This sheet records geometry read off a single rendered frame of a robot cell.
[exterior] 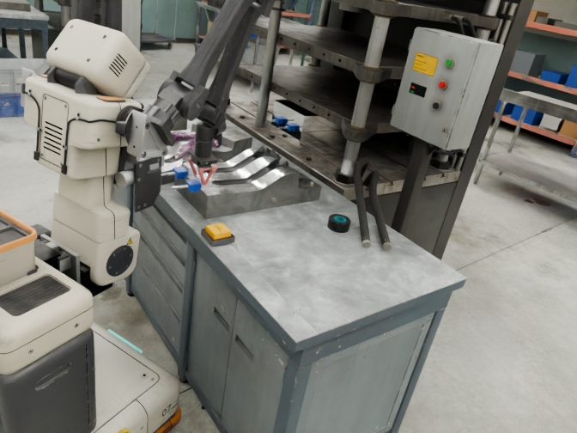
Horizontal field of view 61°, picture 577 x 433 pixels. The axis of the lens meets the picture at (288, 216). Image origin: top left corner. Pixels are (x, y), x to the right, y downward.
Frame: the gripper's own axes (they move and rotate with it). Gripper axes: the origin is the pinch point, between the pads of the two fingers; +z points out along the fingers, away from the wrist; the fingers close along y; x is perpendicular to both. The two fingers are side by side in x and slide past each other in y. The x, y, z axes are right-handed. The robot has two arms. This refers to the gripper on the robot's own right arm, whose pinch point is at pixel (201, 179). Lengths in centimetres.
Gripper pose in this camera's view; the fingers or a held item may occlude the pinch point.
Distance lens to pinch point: 169.8
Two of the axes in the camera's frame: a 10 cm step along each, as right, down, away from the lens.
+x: -8.1, 1.6, -5.7
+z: -1.5, 8.7, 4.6
